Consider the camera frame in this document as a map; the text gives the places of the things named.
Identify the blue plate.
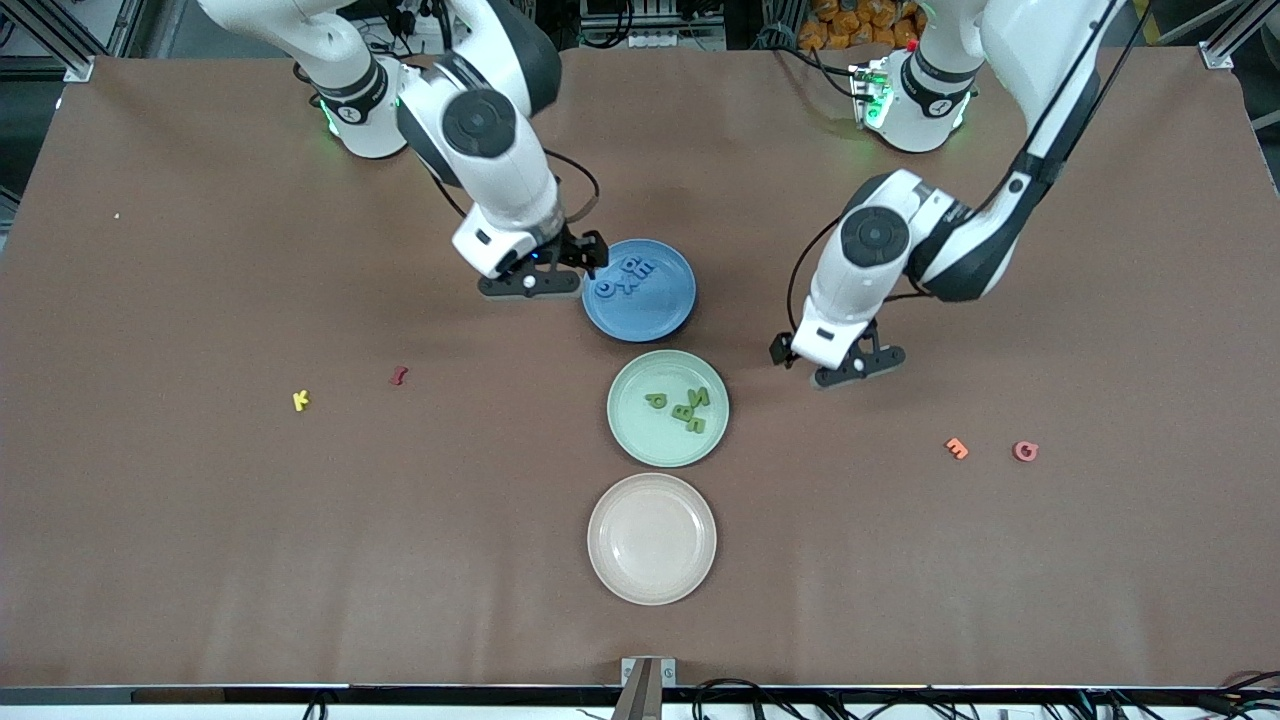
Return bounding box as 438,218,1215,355
582,238,697,343

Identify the orange mesh bag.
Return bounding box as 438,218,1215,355
798,0,926,51

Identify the pale cream plate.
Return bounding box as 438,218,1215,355
587,473,718,606

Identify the light green plate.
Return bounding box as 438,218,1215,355
607,349,731,469

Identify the white power strip with plugs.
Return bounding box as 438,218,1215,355
390,0,463,39

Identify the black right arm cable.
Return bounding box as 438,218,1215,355
425,150,601,226

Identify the black table edge rail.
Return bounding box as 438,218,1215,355
0,684,1280,709

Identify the aluminium frame profile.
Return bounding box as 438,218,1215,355
1200,0,1263,71
30,0,101,83

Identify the long white power strip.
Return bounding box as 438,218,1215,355
583,22,723,51

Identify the silver aluminium mount bracket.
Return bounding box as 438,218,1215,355
620,655,678,720

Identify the brown table cover sheet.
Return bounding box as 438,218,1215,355
0,45,1280,691

